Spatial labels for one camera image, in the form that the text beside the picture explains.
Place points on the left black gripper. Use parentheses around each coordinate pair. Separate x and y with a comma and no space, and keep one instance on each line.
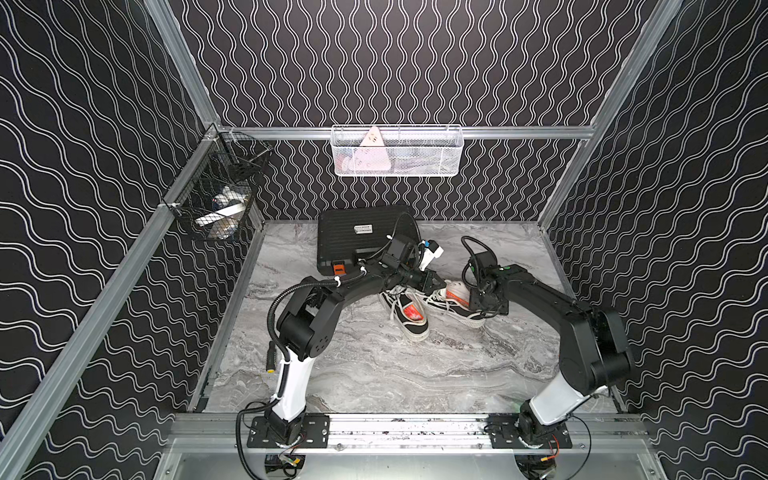
(429,282)

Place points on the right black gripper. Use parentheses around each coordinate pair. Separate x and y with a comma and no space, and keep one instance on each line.
(499,308)

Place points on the black white sneaker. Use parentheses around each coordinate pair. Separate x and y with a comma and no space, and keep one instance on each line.
(465,316)
(393,301)

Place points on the white insole orange edge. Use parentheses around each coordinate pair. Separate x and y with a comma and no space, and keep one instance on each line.
(458,292)

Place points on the red patterned insole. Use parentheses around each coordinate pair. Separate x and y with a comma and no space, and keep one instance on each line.
(414,314)

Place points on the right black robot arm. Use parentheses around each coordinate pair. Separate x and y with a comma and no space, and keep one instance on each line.
(593,351)

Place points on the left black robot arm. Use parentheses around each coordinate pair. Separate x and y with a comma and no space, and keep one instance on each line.
(302,320)

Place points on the black plastic tool case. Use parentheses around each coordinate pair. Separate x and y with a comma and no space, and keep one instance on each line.
(348,235)

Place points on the pink triangular card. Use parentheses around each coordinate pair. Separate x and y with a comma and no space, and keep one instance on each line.
(372,154)

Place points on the yellow black screwdriver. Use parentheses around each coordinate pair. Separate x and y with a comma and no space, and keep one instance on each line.
(270,364)

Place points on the white items in black basket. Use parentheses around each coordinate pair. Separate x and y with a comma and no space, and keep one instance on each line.
(228,209)

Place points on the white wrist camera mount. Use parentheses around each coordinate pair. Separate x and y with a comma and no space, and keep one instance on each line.
(428,250)

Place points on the white wire basket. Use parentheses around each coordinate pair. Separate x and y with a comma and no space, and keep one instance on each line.
(430,150)

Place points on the black wire basket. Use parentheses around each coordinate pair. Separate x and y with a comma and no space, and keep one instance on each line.
(238,160)

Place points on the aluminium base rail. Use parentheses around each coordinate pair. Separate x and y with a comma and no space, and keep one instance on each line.
(399,433)

